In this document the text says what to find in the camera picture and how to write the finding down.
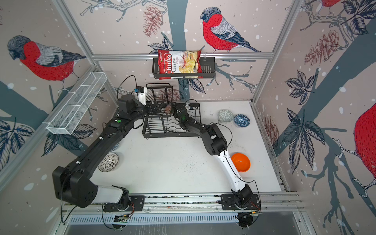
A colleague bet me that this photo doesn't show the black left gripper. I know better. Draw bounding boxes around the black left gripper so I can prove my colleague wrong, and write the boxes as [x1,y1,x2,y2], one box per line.
[130,99,164,123]

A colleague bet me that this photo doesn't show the orange patterned ceramic bowl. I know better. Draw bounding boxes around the orange patterned ceramic bowl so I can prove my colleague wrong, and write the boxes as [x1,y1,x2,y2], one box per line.
[162,104,172,116]

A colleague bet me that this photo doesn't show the black wire dish rack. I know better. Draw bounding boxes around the black wire dish rack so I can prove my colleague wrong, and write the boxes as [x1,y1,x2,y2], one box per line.
[142,83,201,140]

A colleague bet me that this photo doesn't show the blue triangle patterned bowl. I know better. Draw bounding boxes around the blue triangle patterned bowl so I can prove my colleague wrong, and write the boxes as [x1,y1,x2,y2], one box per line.
[233,114,250,128]

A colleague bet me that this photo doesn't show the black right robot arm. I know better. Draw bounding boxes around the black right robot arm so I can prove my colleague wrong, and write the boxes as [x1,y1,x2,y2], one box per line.
[171,102,253,209]

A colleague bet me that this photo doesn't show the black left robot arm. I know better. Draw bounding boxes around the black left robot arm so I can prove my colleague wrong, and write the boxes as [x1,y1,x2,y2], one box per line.
[52,95,147,208]

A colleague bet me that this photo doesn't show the green patterned ceramic bowl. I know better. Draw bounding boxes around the green patterned ceramic bowl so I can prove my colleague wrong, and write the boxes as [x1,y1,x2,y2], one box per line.
[217,109,234,123]

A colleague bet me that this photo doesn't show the red cassava chips bag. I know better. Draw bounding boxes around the red cassava chips bag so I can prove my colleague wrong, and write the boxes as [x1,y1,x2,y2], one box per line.
[158,50,202,80]

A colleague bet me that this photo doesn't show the white perforated strainer bowl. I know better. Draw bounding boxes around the white perforated strainer bowl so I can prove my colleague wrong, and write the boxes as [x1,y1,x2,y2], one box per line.
[98,153,119,172]

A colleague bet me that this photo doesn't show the orange plastic bowl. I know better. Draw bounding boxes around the orange plastic bowl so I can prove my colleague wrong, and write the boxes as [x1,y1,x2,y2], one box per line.
[231,153,251,172]

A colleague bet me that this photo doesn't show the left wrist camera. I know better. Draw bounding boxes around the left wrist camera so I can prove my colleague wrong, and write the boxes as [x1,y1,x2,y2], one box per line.
[135,86,148,106]

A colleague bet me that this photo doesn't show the black wall shelf basket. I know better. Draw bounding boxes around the black wall shelf basket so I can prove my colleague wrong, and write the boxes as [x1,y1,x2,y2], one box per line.
[152,57,216,80]

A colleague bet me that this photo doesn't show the white wire mesh shelf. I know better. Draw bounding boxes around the white wire mesh shelf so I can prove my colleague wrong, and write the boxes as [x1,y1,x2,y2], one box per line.
[47,71,107,135]

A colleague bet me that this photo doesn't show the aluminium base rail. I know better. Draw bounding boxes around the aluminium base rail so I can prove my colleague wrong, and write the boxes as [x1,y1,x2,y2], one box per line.
[63,192,303,213]

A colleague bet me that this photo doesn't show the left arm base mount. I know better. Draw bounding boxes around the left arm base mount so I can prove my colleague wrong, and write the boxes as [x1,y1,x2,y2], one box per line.
[103,195,146,212]

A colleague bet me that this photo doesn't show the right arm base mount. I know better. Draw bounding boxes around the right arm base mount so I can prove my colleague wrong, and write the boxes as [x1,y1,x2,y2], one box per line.
[220,194,261,211]

